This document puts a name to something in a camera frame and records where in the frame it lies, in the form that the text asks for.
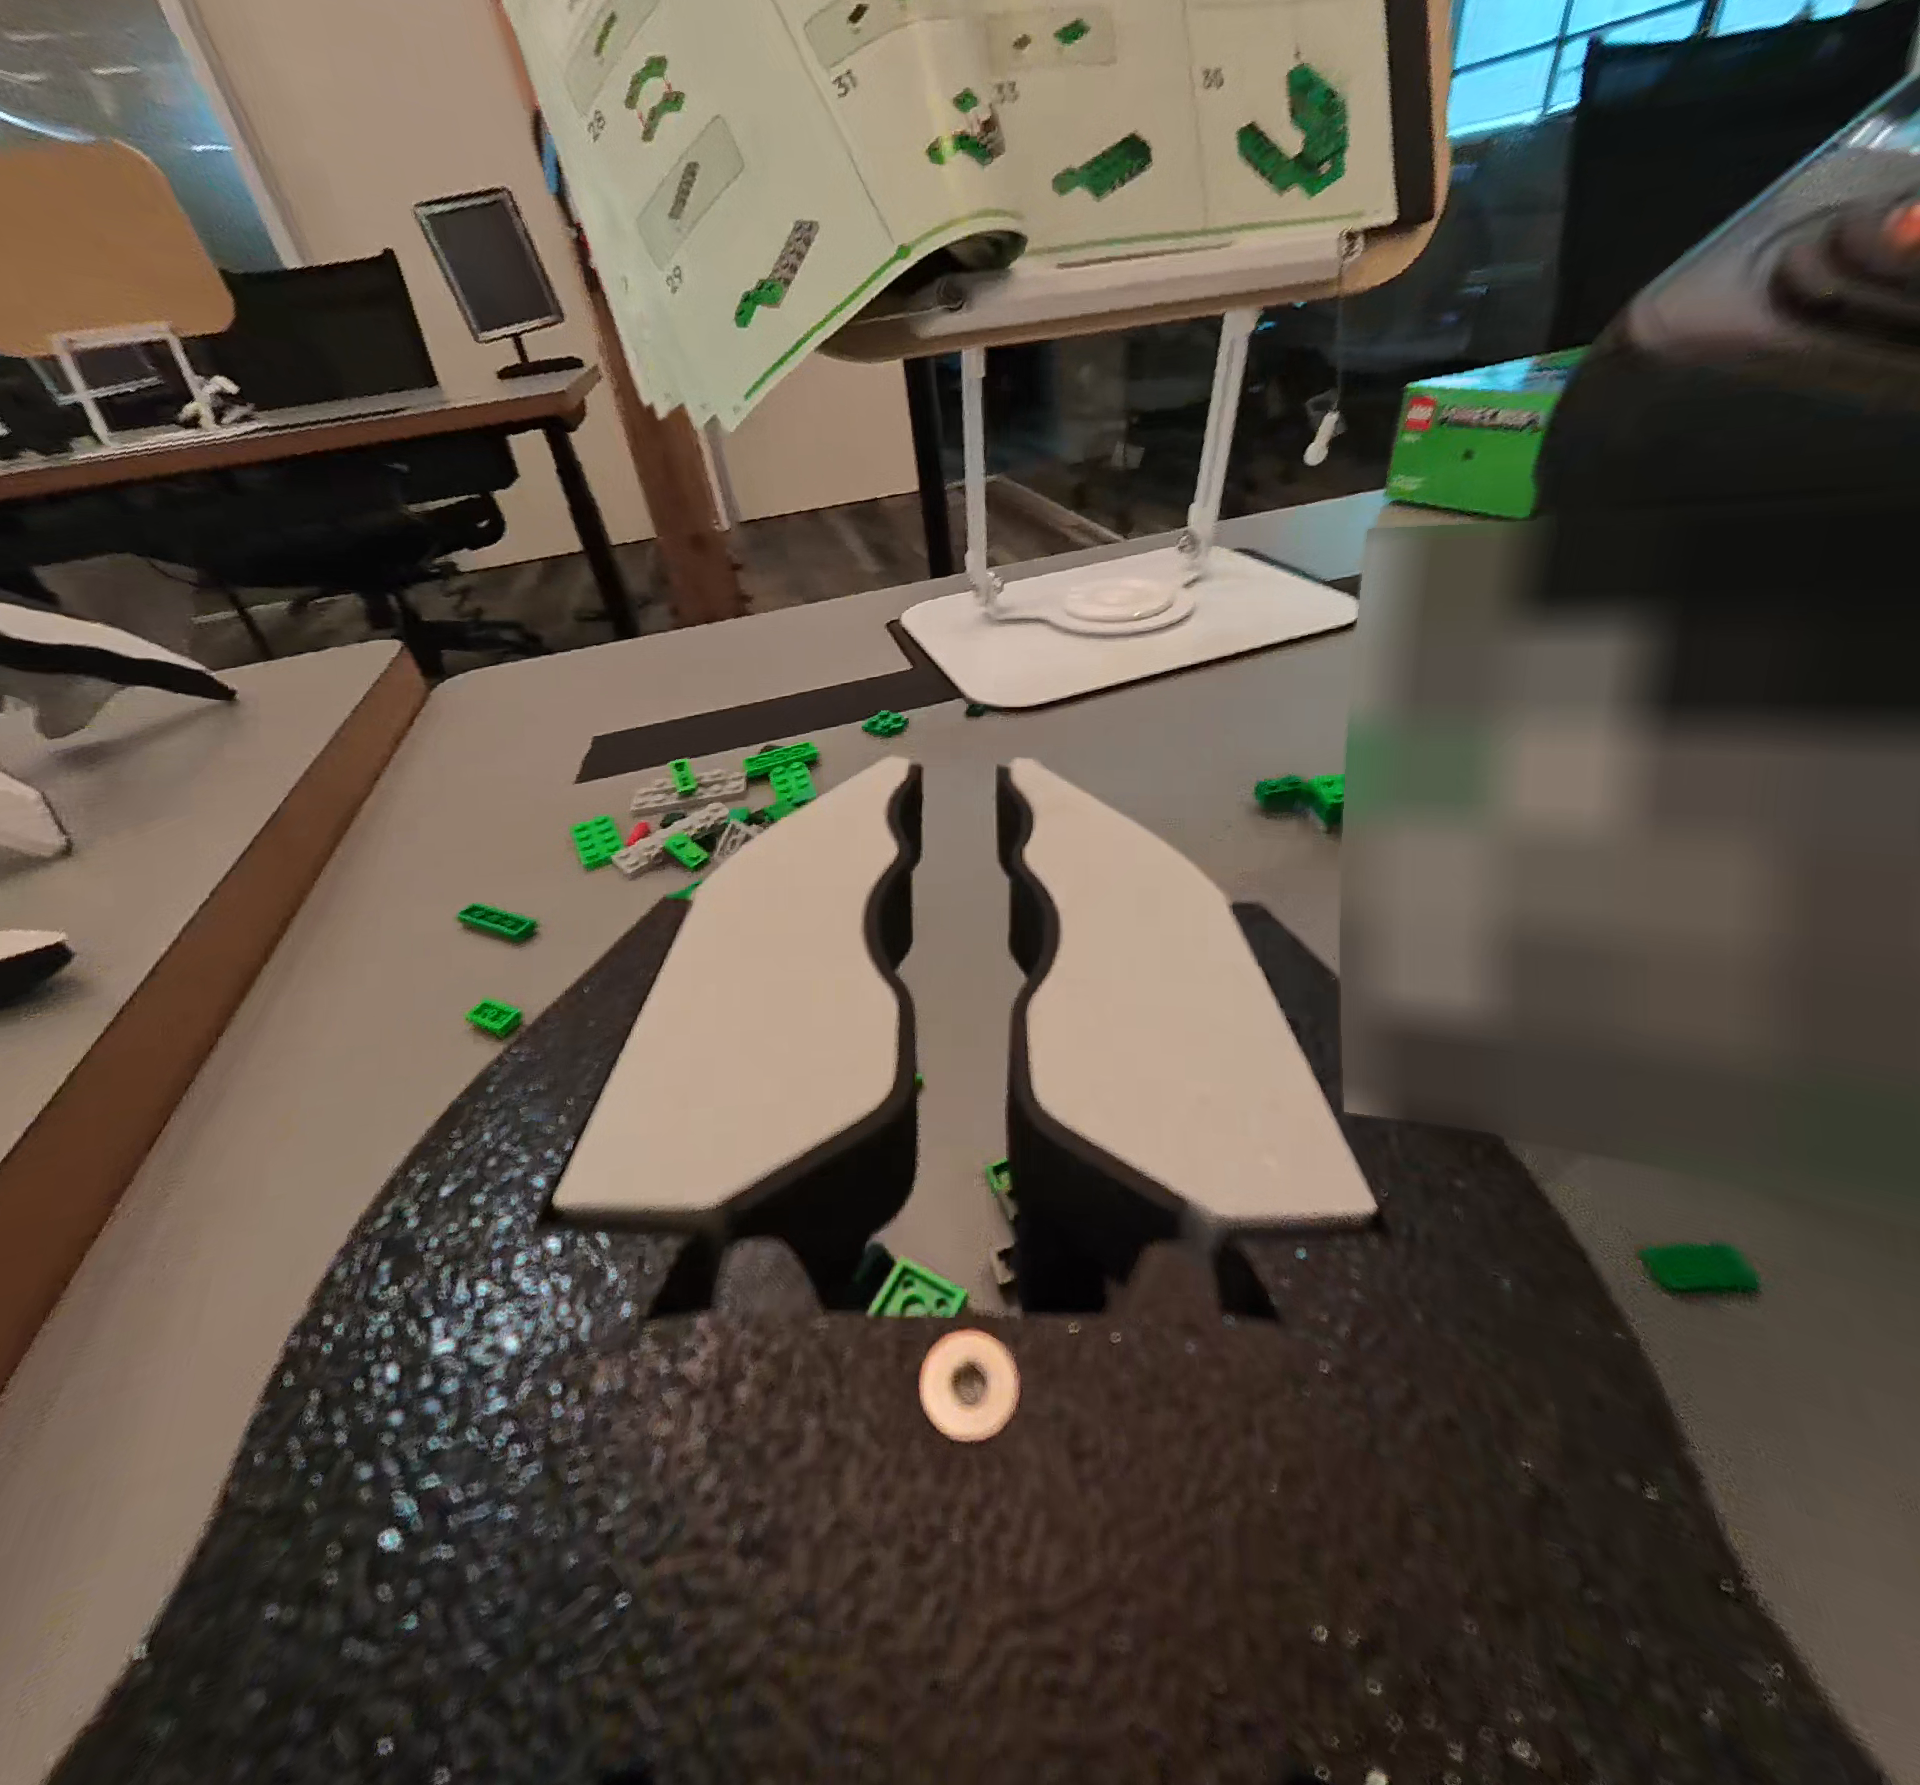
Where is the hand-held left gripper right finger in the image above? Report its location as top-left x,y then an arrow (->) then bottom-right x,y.
997,756 -> 1382,1319

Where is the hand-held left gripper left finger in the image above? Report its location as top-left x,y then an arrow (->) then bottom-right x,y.
549,756 -> 927,1315

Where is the pile of toy bricks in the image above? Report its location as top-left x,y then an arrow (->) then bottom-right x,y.
572,740 -> 825,905

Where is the wooden background desk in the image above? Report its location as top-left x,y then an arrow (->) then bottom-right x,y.
0,365 -> 641,647

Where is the black monitor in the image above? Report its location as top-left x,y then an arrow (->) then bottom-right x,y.
1550,0 -> 1920,350

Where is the green toy brick box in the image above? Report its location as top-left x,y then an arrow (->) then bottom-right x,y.
1386,353 -> 1591,522

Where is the green square studded plate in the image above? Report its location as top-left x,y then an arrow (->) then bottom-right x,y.
863,1255 -> 973,1320

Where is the white book stand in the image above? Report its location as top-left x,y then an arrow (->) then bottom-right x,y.
817,0 -> 1454,710

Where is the smooth green flat plate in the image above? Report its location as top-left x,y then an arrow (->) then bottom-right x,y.
1637,1240 -> 1765,1297

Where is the adjacent wood-edged table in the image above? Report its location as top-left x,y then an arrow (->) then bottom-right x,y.
0,637 -> 432,1385

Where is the brick building instruction booklet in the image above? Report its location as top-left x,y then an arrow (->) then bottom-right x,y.
494,0 -> 1406,434

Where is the black office chair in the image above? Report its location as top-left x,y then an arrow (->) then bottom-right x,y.
202,248 -> 520,669

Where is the framed tablet on stand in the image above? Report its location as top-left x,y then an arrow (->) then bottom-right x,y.
413,185 -> 589,382

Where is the clear acrylic stand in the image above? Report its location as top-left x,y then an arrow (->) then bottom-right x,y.
48,324 -> 192,446

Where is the wooden divider panel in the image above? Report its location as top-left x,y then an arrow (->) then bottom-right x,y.
0,144 -> 238,356

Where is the white hanging string tag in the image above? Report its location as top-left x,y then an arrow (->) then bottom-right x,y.
1303,229 -> 1365,471

